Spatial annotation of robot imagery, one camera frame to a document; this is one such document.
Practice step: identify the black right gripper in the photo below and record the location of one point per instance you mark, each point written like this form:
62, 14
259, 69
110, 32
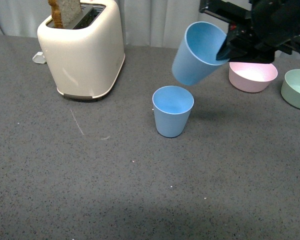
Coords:
255, 35

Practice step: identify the light blue plastic cup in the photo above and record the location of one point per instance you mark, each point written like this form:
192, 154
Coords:
172, 106

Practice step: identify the pink plastic bowl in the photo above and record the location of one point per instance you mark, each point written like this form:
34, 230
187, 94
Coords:
251, 77

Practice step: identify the green plastic bowl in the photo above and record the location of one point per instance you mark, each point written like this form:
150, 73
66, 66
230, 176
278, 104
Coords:
290, 90

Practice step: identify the white pleated curtain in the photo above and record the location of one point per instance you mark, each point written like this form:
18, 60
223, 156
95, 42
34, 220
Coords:
158, 23

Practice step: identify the cream white toaster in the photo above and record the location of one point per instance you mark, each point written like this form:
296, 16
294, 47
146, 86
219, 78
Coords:
86, 59

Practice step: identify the toasted bread slice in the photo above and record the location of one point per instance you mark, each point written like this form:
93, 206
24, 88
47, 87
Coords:
63, 12

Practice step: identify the white power plug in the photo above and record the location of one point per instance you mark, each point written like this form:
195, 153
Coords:
39, 58

